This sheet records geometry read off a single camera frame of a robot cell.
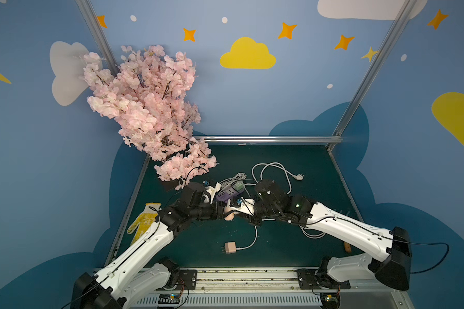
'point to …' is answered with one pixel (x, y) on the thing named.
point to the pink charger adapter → (230, 247)
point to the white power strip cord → (242, 176)
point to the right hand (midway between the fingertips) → (240, 207)
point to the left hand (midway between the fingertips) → (233, 207)
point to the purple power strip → (226, 194)
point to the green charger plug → (238, 186)
